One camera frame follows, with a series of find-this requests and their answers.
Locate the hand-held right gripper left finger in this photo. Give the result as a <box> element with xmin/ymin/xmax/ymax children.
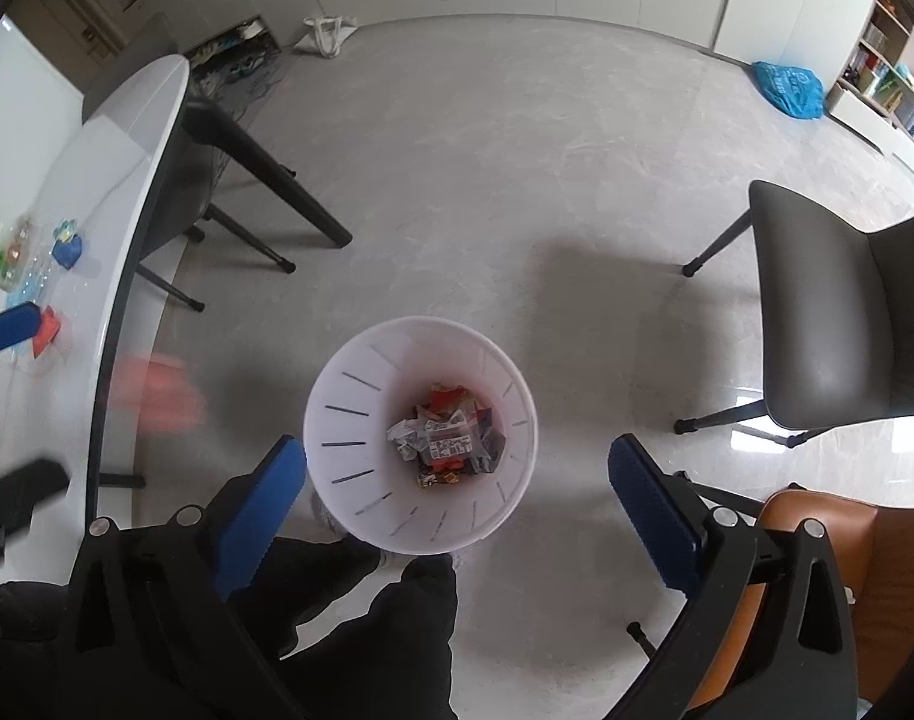
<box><xmin>52</xmin><ymin>435</ymin><xmax>308</xmax><ymax>720</ymax></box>

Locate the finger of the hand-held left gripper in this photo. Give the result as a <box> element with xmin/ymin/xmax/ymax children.
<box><xmin>0</xmin><ymin>457</ymin><xmax>72</xmax><ymax>533</ymax></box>
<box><xmin>0</xmin><ymin>301</ymin><xmax>40</xmax><ymax>361</ymax></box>

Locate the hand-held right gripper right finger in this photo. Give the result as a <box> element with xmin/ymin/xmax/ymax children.
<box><xmin>608</xmin><ymin>433</ymin><xmax>859</xmax><ymax>720</ymax></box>

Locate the silver wrapper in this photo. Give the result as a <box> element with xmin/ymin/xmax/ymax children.
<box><xmin>386</xmin><ymin>420</ymin><xmax>428</xmax><ymax>462</ymax></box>

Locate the white printed blister pack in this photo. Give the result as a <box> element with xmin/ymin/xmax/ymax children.
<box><xmin>423</xmin><ymin>420</ymin><xmax>477</xmax><ymax>466</ymax></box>

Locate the white plastic bin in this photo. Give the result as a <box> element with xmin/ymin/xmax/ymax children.
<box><xmin>302</xmin><ymin>316</ymin><xmax>539</xmax><ymax>556</ymax></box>

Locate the clear plastic packaging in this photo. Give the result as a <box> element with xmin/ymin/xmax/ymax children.
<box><xmin>14</xmin><ymin>249</ymin><xmax>57</xmax><ymax>282</ymax></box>

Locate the person's leg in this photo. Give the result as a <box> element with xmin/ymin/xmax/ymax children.
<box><xmin>277</xmin><ymin>555</ymin><xmax>458</xmax><ymax>720</ymax></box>
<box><xmin>224</xmin><ymin>536</ymin><xmax>383</xmax><ymax>661</ymax></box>

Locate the brown leather chair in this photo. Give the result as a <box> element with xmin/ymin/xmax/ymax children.
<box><xmin>628</xmin><ymin>487</ymin><xmax>882</xmax><ymax>713</ymax></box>

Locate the black table leg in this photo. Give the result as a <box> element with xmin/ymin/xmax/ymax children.
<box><xmin>183</xmin><ymin>97</ymin><xmax>353</xmax><ymax>248</ymax></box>

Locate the white tote bag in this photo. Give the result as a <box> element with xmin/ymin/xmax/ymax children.
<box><xmin>292</xmin><ymin>15</ymin><xmax>360</xmax><ymax>57</ymax></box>

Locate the blue plastic bag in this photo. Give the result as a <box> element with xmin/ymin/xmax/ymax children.
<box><xmin>749</xmin><ymin>60</ymin><xmax>827</xmax><ymax>121</ymax></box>

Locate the bookshelf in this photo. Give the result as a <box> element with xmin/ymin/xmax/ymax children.
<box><xmin>828</xmin><ymin>0</ymin><xmax>914</xmax><ymax>166</ymax></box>

